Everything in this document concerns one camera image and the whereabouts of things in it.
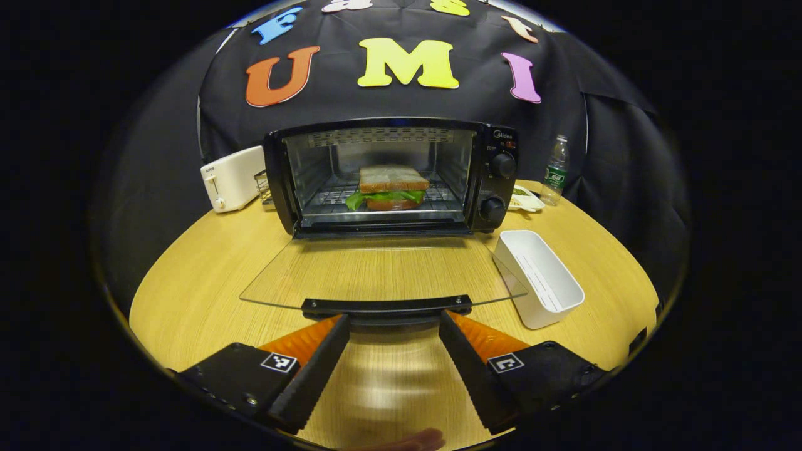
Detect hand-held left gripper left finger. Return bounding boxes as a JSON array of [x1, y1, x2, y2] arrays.
[[179, 313, 352, 434]]

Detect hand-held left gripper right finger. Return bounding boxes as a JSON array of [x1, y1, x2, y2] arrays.
[[439, 310, 607, 434]]

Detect black electric oven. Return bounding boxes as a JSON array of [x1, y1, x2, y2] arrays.
[[239, 117, 528, 326]]

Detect lettuce sandwich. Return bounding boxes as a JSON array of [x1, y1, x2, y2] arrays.
[[346, 164, 431, 212]]

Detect white plastic basket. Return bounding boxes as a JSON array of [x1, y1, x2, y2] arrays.
[[493, 230, 585, 330]]

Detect white divided grain dish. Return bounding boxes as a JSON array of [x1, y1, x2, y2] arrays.
[[509, 185, 546, 212]]

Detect white toaster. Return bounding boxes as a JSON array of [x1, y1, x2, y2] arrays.
[[200, 145, 266, 214]]

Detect clear plastic water bottle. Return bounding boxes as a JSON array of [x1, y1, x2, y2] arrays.
[[540, 135, 570, 206]]

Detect black backdrop cloth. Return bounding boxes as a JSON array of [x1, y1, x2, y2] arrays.
[[94, 0, 690, 301]]

